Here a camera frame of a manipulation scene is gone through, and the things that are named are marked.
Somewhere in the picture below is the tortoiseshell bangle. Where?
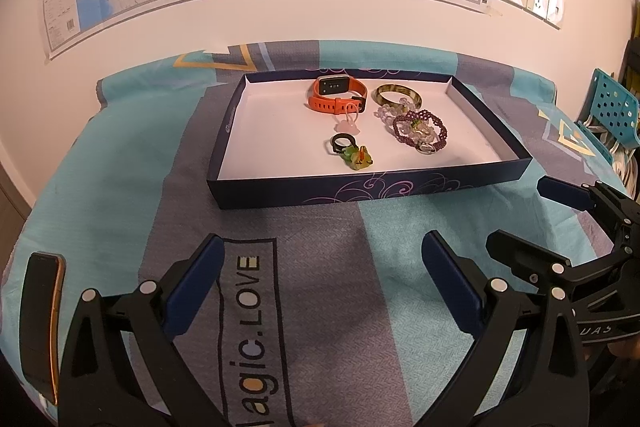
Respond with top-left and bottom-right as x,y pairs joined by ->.
371,83 -> 423,110

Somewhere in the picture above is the black ring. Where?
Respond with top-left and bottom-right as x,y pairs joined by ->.
328,133 -> 362,156

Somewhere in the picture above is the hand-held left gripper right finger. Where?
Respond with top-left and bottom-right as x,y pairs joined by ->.
421,231 -> 591,427

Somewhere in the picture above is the blue perforated chair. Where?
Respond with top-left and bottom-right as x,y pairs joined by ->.
575,68 -> 640,168

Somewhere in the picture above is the teal and grey printed blanket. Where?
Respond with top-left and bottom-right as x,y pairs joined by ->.
0,39 -> 640,427

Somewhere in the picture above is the black smartphone with orange edge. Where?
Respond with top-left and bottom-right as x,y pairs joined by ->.
21,252 -> 67,405

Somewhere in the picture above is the purple beaded bracelet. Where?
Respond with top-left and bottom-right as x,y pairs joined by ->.
391,108 -> 448,154

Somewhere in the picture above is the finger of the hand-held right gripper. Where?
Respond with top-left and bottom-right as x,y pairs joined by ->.
486,227 -> 640,299
537,176 -> 640,233

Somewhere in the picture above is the dark blue shallow box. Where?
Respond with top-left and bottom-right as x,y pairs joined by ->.
206,68 -> 533,211

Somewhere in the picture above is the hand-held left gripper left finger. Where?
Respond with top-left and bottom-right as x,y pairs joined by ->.
57,234 -> 226,427

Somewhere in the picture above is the clear crystal bracelet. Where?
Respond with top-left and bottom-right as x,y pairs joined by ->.
374,97 -> 436,142

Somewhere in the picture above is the pink charm with loop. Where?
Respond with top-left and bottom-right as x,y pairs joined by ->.
332,99 -> 362,131

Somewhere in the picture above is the orange smartwatch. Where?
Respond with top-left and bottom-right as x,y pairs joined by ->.
306,75 -> 368,114

